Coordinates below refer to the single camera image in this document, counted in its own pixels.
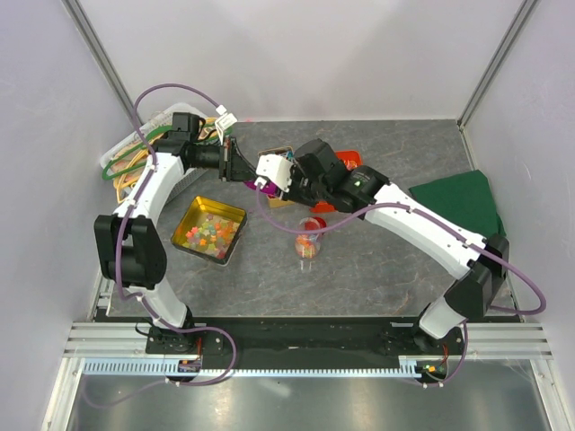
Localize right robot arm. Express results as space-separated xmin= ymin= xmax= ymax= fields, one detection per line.
xmin=287 ymin=139 xmax=509 ymax=354

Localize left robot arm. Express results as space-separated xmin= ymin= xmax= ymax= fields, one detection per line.
xmin=93 ymin=112 xmax=255 ymax=353

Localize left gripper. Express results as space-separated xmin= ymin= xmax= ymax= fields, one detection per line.
xmin=190 ymin=136 xmax=259 ymax=184

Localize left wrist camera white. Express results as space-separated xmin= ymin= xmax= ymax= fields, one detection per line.
xmin=214 ymin=111 xmax=237 ymax=144

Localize green cloth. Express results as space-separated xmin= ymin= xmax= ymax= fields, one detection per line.
xmin=409 ymin=170 xmax=507 ymax=238

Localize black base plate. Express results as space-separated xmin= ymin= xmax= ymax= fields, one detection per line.
xmin=146 ymin=317 xmax=464 ymax=368

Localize gold square tin star candies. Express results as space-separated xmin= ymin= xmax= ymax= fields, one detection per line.
xmin=171 ymin=196 xmax=247 ymax=266

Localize purple cable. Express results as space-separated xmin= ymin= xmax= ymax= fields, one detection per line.
xmin=80 ymin=83 xmax=239 ymax=409
xmin=253 ymin=181 xmax=548 ymax=390

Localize clear plastic jar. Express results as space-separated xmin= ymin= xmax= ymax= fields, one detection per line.
xmin=295 ymin=217 xmax=323 ymax=272

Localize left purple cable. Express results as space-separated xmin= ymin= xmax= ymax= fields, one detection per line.
xmin=80 ymin=83 xmax=239 ymax=409

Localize orange box of lollipops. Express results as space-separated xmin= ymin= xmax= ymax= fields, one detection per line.
xmin=310 ymin=150 xmax=363 ymax=214

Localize grey cable duct rail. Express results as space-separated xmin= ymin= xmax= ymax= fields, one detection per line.
xmin=82 ymin=357 xmax=422 ymax=378

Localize gold tin lollipops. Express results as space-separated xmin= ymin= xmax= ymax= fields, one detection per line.
xmin=258 ymin=146 xmax=294 ymax=209

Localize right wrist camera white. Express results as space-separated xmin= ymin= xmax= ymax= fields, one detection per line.
xmin=255 ymin=154 xmax=295 ymax=191

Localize red jar lid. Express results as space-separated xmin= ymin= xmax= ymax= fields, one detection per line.
xmin=306 ymin=216 xmax=327 ymax=234

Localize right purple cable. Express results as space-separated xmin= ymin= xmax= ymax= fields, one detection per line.
xmin=253 ymin=181 xmax=548 ymax=390

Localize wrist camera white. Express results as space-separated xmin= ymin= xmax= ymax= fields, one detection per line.
xmin=214 ymin=111 xmax=237 ymax=144
xmin=255 ymin=154 xmax=295 ymax=191

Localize purple plastic scoop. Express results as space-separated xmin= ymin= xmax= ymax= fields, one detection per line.
xmin=243 ymin=180 xmax=278 ymax=198

